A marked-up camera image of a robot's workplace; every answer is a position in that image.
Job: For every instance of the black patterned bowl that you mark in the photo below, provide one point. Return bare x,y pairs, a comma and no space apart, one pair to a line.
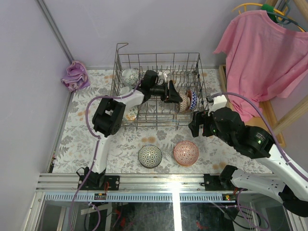
150,156

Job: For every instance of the pink scale patterned bowl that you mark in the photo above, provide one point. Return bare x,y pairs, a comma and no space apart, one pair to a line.
186,153

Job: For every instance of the pink t-shirt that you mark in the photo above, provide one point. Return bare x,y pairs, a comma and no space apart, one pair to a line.
263,59

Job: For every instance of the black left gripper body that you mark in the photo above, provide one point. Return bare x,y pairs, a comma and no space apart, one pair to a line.
166,90

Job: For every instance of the yellow clothes hanger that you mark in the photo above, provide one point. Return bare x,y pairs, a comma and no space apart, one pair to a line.
283,8

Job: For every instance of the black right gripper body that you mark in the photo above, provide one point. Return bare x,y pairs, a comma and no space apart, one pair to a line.
223,136

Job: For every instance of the purple crumpled cloth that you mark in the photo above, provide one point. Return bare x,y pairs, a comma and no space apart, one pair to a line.
76,77

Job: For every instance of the grey dotted bowl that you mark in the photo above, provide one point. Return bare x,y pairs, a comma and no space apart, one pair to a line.
125,90

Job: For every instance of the white wrist camera, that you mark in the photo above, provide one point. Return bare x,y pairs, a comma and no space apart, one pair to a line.
164,75
216,103

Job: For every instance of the white wrist camera, left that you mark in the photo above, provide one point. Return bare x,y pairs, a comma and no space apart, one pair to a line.
164,75

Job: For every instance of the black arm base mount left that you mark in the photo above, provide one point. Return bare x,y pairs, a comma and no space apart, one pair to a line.
95,181

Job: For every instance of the floral table mat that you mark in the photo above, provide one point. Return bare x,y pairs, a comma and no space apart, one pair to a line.
77,144

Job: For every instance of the corner aluminium post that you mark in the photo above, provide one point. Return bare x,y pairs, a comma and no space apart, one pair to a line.
54,28

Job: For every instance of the brown lattice patterned bowl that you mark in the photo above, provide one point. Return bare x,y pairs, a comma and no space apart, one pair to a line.
184,105

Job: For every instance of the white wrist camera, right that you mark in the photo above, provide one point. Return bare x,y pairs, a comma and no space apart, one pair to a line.
216,103

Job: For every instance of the wooden tray frame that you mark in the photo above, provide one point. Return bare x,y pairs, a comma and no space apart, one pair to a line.
266,107

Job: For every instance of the slotted cable duct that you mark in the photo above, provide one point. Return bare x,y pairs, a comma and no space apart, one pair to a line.
140,197

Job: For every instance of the aluminium frame rail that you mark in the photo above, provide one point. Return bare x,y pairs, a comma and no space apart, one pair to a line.
135,183

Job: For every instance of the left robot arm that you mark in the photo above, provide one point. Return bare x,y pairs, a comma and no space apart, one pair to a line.
104,115

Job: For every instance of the blue zigzag bowl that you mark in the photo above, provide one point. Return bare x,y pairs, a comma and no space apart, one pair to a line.
193,100

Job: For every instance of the yellow floral bowl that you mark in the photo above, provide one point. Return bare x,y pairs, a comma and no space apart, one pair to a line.
130,114

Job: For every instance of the grey wire dish rack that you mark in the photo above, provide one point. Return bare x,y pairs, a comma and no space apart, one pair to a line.
185,73

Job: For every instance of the red diamond patterned bowl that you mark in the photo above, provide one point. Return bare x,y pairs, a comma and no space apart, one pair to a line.
189,94

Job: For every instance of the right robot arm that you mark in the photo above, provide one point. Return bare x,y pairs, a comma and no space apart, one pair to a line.
291,189

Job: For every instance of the teal clothes hanger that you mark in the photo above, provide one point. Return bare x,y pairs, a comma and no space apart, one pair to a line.
279,18

